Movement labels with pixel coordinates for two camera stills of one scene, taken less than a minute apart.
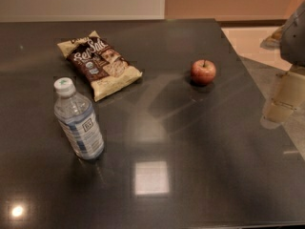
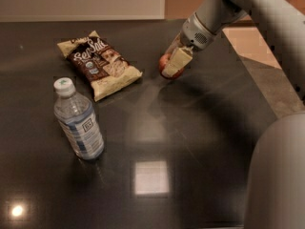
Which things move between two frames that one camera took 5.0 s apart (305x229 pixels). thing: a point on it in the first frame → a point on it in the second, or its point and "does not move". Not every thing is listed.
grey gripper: [294, 43] → [194, 35]
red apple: [203, 72] → [163, 62]
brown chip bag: [106, 70] does not move
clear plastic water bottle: [77, 117] does not move
